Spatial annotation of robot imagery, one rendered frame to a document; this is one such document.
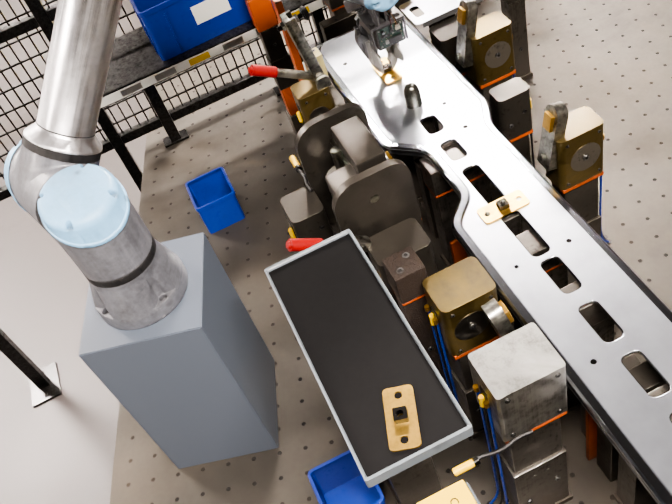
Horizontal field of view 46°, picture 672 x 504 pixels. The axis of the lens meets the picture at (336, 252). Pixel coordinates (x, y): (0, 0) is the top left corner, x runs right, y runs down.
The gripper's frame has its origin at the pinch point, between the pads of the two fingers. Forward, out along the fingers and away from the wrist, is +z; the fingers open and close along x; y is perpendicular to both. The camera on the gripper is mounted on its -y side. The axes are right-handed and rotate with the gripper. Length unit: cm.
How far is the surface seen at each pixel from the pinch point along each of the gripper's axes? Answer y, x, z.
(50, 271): -107, -114, 103
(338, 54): -13.0, -5.8, 2.4
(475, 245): 52, -8, 1
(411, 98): 13.9, -0.7, -0.5
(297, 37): 1.6, -16.0, -15.3
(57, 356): -64, -118, 103
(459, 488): 93, -31, -15
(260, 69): 0.7, -24.5, -11.7
